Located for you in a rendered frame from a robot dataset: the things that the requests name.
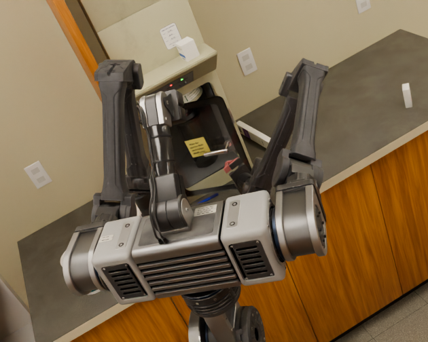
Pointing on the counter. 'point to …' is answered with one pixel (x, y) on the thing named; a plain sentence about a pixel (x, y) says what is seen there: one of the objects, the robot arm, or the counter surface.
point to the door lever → (219, 150)
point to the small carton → (187, 49)
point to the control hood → (168, 74)
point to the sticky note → (197, 146)
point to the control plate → (176, 83)
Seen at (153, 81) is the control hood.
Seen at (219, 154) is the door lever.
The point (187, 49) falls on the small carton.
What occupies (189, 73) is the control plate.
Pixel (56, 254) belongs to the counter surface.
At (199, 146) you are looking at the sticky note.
